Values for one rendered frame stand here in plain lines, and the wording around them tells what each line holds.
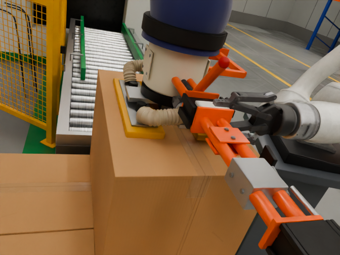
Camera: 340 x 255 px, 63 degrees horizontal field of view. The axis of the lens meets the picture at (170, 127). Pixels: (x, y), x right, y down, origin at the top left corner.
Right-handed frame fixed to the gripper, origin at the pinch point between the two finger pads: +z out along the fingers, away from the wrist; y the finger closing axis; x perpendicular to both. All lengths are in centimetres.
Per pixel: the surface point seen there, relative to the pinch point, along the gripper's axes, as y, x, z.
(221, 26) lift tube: -15.3, 17.8, -5.9
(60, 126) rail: 49, 70, 32
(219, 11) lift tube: -18.5, 16.7, -3.9
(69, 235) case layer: 54, 14, 27
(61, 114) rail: 49, 81, 32
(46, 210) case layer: 54, 24, 34
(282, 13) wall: 48, 990, -756
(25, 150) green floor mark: 108, 129, 57
